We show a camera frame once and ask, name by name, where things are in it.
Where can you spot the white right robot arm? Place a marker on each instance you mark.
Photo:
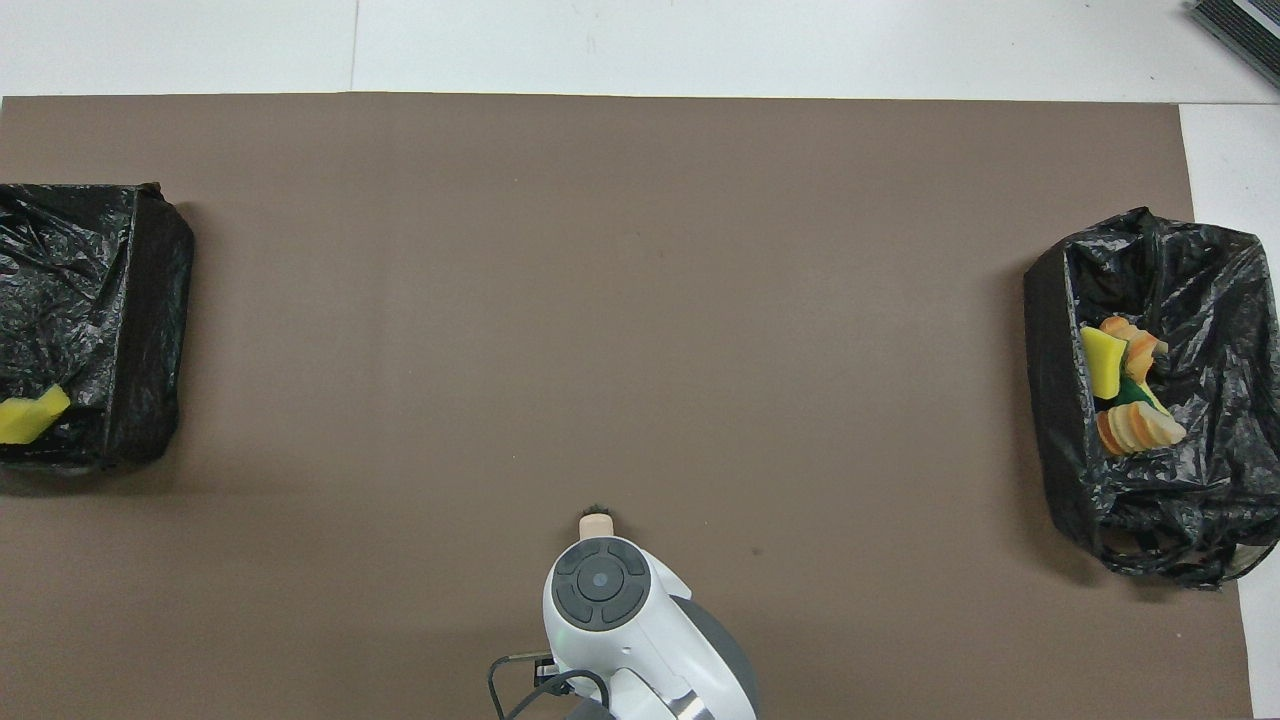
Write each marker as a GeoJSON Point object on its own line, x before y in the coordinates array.
{"type": "Point", "coordinates": [640, 640]}

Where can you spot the dark grey ribbed device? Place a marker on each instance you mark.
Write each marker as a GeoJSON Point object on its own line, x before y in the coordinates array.
{"type": "Point", "coordinates": [1240, 25]}

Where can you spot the orange striped croissant toy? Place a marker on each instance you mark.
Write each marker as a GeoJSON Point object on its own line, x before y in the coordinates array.
{"type": "Point", "coordinates": [1140, 428]}

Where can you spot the pale croissant toy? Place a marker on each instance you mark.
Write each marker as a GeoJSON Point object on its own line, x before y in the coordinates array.
{"type": "Point", "coordinates": [1140, 348]}

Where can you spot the beige hand brush black bristles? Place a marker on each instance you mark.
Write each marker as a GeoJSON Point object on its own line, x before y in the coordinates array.
{"type": "Point", "coordinates": [596, 524]}

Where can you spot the brown paper table mat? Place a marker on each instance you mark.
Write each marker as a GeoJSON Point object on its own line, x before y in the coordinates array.
{"type": "Point", "coordinates": [640, 300]}

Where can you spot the black bag lined bin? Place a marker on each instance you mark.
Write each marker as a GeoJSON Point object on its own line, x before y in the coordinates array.
{"type": "Point", "coordinates": [100, 280]}
{"type": "Point", "coordinates": [1200, 500]}

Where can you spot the green and yellow sponge piece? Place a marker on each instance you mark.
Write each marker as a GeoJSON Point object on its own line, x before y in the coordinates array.
{"type": "Point", "coordinates": [1135, 392]}

